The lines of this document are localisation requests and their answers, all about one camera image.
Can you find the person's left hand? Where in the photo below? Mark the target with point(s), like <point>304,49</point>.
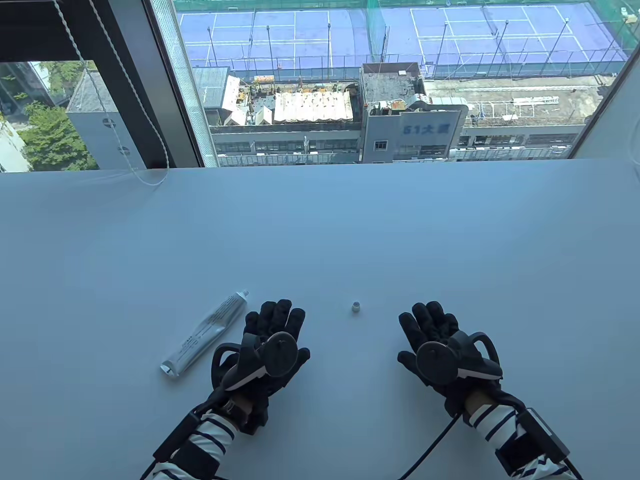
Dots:
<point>272,320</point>

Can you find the person's right hand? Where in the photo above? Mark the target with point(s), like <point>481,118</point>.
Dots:
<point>430,322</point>

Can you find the white toothpaste tube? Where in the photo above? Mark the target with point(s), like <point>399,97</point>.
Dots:
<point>202,335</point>

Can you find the small white tube cap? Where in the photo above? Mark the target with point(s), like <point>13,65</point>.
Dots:
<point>356,307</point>

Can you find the black box on right forearm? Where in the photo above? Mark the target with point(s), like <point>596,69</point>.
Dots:
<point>537,440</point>

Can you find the person's left forearm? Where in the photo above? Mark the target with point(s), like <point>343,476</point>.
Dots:
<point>210,435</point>

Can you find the person's right forearm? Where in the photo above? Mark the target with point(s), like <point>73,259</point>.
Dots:
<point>487,420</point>

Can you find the black box on left forearm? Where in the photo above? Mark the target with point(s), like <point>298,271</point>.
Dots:
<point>175,437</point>

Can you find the black grey right controller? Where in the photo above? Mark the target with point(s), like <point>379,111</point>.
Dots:
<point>434,358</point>

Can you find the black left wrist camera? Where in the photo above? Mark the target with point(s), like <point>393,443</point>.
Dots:
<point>255,415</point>

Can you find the dark window frame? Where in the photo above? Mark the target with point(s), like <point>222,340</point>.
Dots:
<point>125,50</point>

